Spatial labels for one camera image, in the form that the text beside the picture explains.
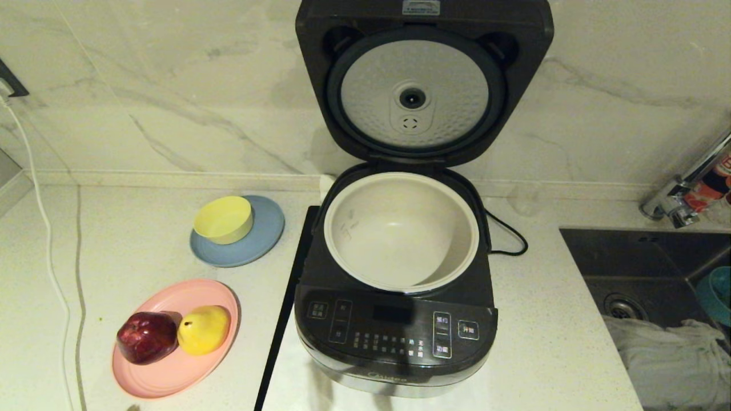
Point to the black rice cooker lid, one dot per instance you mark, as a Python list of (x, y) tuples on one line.
[(320, 103)]

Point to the teal bowl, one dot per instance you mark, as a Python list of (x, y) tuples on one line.
[(717, 294)]

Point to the white inner pot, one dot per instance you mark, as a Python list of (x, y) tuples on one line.
[(400, 234)]

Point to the black rice cooker base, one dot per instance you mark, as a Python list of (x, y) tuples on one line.
[(394, 337)]

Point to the yellow bowl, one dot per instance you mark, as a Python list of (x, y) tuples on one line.
[(223, 218)]

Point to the blue plate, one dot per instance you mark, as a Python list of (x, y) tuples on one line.
[(265, 233)]

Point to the yellow pear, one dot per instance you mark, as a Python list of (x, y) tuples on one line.
[(204, 329)]

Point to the red apple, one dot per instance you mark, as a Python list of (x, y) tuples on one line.
[(147, 338)]

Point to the pink plate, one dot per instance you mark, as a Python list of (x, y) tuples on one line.
[(171, 375)]

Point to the round sink drain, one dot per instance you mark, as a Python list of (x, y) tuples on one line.
[(624, 307)]

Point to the steel sink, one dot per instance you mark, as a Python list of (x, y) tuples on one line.
[(645, 262)]

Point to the chrome faucet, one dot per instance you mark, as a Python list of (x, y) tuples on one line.
[(677, 202)]

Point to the white crumpled cloth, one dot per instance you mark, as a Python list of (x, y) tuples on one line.
[(668, 365)]

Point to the black wall socket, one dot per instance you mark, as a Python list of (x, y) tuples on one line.
[(11, 80)]

